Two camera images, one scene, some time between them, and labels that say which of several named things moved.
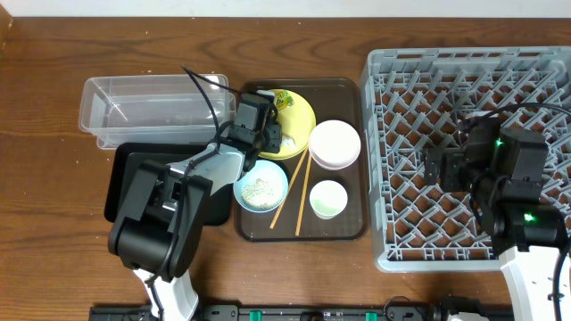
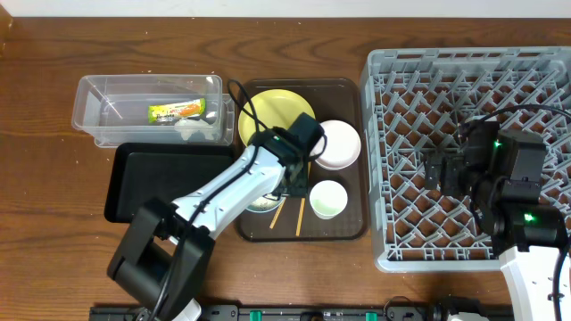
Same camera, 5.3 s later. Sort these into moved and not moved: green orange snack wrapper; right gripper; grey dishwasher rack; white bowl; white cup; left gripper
Moved: green orange snack wrapper; left gripper
Not moved: white cup; right gripper; white bowl; grey dishwasher rack
